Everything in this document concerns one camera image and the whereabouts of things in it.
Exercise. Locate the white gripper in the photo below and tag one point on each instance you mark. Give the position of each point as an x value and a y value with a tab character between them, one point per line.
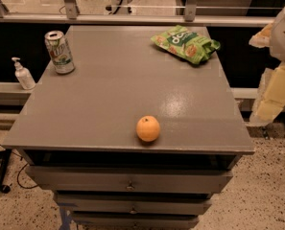
271	90

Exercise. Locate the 7up soda can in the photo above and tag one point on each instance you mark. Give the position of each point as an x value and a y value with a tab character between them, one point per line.
59	52

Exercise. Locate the green snack bag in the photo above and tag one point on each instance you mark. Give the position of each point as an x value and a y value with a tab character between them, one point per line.
191	46

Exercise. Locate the orange fruit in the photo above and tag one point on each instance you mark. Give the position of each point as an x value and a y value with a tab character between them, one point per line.
148	128

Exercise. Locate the grey drawer cabinet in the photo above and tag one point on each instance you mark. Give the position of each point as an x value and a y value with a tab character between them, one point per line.
77	132

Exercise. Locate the white pump bottle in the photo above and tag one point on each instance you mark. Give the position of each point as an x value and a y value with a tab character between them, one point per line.
23	75

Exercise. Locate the metal window railing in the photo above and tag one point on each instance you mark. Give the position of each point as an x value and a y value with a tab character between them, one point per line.
243	13

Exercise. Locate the black stand leg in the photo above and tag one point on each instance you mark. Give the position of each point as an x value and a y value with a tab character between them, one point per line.
4	161

